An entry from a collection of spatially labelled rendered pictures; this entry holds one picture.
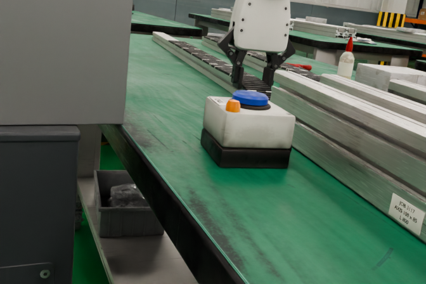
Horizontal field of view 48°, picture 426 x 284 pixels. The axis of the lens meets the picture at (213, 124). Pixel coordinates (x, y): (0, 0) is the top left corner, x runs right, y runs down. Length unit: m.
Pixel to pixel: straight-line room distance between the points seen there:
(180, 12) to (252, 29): 11.37
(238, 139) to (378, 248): 0.18
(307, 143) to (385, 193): 0.15
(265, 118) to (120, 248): 1.02
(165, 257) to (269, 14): 0.83
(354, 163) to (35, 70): 0.37
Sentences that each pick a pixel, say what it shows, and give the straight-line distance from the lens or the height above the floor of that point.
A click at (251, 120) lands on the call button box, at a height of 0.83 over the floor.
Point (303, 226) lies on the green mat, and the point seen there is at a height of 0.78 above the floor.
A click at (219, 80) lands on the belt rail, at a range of 0.98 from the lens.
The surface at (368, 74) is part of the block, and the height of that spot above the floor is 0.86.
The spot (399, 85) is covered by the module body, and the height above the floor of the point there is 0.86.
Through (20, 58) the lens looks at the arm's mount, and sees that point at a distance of 0.58.
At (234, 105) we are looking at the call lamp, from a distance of 0.48.
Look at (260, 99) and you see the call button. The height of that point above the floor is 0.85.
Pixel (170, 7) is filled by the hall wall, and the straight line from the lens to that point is 12.10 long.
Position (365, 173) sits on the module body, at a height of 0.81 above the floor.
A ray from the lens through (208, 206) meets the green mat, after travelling 0.41.
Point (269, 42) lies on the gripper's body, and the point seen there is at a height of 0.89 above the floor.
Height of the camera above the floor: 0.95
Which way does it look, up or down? 15 degrees down
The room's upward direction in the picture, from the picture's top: 7 degrees clockwise
